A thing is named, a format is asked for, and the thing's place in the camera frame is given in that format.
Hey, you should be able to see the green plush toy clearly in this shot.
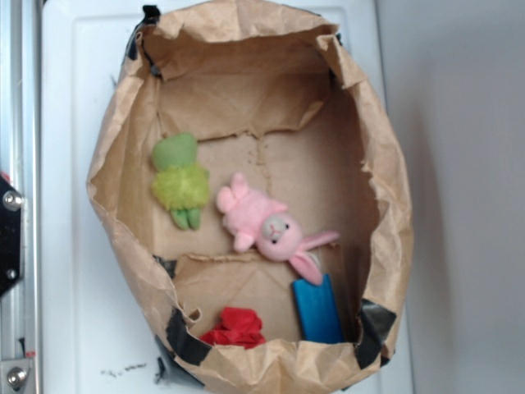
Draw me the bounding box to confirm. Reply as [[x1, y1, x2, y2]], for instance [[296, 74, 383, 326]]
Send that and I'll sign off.
[[152, 133, 210, 230]]

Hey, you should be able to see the red crumpled cloth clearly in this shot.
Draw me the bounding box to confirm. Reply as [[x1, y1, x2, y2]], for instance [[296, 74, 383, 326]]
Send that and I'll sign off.
[[199, 307, 266, 349]]

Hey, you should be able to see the silver corner bracket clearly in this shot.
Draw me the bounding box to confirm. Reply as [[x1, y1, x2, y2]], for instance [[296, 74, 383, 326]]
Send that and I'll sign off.
[[1, 359, 36, 394]]

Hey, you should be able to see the pink plush bunny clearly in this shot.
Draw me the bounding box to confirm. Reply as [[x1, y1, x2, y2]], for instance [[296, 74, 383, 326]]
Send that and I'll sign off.
[[216, 172, 340, 286]]

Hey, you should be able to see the black corner bracket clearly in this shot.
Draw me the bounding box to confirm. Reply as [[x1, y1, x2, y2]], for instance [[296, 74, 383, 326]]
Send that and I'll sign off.
[[0, 172, 24, 298]]

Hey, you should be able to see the brown paper bag bin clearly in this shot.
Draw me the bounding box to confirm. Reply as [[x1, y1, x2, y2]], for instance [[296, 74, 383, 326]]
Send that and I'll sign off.
[[87, 1, 413, 393]]

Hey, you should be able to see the aluminium frame rail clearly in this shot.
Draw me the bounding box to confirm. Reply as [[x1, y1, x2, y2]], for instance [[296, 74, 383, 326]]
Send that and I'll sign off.
[[1, 1, 43, 393]]

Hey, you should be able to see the blue wooden block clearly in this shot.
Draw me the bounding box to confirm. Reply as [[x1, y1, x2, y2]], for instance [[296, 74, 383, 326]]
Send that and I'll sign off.
[[292, 274, 345, 344]]

